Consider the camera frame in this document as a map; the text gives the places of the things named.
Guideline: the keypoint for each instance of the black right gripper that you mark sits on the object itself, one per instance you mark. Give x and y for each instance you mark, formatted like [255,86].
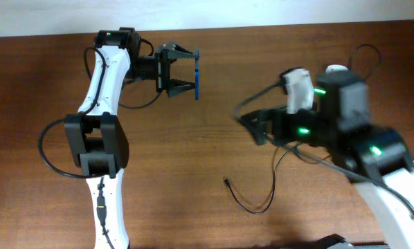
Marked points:
[274,125]

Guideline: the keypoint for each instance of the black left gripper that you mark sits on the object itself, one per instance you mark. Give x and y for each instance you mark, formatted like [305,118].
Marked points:
[163,68]

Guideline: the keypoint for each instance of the blue screen smartphone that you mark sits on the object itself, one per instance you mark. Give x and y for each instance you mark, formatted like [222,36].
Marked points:
[197,74]

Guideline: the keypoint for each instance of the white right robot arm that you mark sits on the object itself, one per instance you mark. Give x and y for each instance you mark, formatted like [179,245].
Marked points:
[332,112]

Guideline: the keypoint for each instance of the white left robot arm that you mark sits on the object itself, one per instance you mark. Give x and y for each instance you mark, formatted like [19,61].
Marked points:
[98,143]

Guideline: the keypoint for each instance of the white charger plug adapter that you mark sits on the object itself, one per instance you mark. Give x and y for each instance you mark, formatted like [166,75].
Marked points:
[335,67]

